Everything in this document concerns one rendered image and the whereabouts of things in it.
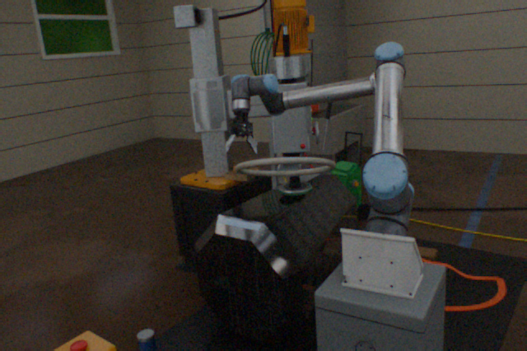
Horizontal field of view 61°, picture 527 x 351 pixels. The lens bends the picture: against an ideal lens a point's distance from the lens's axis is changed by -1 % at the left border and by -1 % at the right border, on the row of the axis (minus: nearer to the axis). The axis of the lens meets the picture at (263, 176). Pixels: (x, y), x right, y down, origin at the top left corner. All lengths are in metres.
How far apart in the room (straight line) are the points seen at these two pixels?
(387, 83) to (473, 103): 5.49
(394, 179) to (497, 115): 5.80
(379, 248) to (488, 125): 5.84
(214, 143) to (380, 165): 2.10
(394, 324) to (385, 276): 0.16
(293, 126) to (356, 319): 1.38
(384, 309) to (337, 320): 0.20
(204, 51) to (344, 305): 2.32
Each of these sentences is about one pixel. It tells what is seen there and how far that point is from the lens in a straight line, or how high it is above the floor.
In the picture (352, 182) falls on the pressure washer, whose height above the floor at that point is 0.42.
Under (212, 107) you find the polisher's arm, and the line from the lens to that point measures 3.40.
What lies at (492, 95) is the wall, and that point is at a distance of 7.29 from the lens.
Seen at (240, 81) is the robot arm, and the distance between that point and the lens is 2.13.
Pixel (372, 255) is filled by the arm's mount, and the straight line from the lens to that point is 1.66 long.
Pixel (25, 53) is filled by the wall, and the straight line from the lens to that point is 8.78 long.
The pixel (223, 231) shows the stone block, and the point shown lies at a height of 0.74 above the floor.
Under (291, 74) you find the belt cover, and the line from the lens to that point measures 2.65.
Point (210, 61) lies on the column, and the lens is 3.45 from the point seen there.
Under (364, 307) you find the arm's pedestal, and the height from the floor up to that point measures 0.84.
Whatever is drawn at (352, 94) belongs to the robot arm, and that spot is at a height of 1.50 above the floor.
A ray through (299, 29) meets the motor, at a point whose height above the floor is 1.85.
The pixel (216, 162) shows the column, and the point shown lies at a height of 0.90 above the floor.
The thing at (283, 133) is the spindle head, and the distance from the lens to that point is 2.73.
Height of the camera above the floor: 1.73
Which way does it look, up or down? 16 degrees down
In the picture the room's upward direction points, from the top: 5 degrees counter-clockwise
